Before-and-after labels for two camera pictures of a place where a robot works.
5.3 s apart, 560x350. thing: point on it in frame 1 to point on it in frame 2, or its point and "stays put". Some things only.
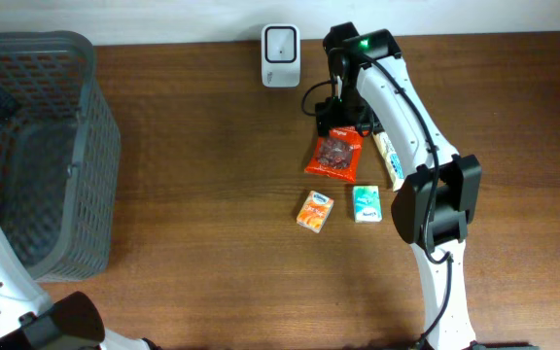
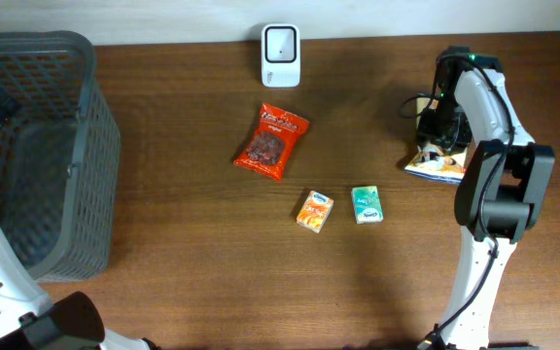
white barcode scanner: [281, 55] stays put
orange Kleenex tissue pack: [315, 212] stays put
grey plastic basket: [52, 157] stays put
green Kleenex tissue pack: [367, 203] stays put
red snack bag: [336, 154] to [271, 141]
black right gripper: [340, 117] to [441, 134]
